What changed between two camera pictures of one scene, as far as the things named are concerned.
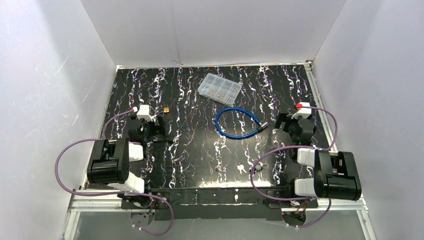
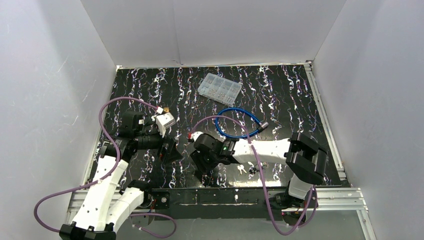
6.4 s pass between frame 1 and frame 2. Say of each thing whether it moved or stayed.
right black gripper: moved
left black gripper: moved
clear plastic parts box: stayed
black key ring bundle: stayed
